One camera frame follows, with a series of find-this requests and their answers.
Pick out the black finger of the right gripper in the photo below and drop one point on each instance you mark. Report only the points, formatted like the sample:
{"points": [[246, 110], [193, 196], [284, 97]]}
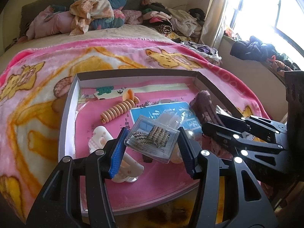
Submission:
{"points": [[255, 139]]}

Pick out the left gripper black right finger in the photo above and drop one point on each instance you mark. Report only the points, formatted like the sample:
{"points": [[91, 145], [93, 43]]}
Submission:
{"points": [[193, 156]]}

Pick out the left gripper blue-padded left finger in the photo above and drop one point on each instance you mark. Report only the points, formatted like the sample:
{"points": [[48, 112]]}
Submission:
{"points": [[114, 151]]}

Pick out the white plastic claw clip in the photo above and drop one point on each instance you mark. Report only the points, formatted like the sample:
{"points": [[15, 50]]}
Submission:
{"points": [[120, 166]]}

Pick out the clear box of rhinestone clips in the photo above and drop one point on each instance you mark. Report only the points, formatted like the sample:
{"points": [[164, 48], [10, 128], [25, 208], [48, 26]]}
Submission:
{"points": [[152, 139]]}

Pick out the dark shallow cardboard box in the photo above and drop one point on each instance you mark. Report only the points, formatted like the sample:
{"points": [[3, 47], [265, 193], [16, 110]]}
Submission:
{"points": [[127, 79]]}

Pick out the orange patterned cloth on sill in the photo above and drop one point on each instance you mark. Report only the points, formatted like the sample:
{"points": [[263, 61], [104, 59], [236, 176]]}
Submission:
{"points": [[282, 65]]}

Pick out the black jacket on windowsill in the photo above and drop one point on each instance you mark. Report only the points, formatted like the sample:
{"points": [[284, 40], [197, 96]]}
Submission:
{"points": [[254, 50]]}

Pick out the pink cartoon fleece blanket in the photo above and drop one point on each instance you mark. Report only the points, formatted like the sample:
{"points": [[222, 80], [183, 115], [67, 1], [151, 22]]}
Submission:
{"points": [[34, 88]]}

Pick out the pile of assorted clothes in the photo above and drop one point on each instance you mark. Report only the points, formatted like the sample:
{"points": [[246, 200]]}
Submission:
{"points": [[176, 24]]}

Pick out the cream curtain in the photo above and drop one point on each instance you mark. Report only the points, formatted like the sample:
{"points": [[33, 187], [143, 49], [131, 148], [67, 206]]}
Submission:
{"points": [[214, 26]]}

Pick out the beige bed sheet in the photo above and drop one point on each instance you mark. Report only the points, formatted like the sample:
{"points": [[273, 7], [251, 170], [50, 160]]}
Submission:
{"points": [[124, 32]]}

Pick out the pink fluffy cushion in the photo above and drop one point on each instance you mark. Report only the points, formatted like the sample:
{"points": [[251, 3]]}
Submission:
{"points": [[133, 17]]}

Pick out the pink pillow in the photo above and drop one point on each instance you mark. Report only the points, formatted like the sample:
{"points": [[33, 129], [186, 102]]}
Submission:
{"points": [[52, 20]]}

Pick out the orange floral crumpled cloth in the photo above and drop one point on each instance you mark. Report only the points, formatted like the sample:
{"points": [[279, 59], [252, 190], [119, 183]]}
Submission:
{"points": [[86, 11]]}

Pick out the dark blue floral quilt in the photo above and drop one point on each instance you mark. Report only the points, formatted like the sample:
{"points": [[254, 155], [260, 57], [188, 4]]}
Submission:
{"points": [[77, 18]]}

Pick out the window with dark frame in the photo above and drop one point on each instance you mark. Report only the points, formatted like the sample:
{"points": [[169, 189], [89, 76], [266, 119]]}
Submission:
{"points": [[278, 22]]}

